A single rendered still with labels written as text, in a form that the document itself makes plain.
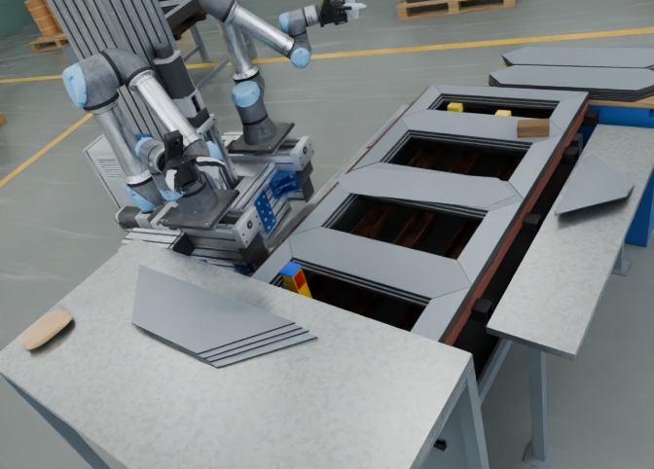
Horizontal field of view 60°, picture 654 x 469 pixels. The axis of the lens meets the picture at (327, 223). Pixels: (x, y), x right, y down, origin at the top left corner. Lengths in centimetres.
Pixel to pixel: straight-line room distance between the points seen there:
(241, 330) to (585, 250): 115
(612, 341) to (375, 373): 158
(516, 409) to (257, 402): 137
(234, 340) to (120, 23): 117
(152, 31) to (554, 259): 161
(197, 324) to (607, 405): 166
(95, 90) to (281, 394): 105
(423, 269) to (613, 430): 104
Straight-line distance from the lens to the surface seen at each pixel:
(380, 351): 141
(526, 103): 271
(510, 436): 247
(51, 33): 1062
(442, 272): 184
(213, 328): 160
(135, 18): 218
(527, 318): 183
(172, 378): 157
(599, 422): 252
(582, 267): 199
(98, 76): 186
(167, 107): 183
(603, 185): 226
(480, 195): 213
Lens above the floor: 213
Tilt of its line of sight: 37 degrees down
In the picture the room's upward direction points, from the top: 18 degrees counter-clockwise
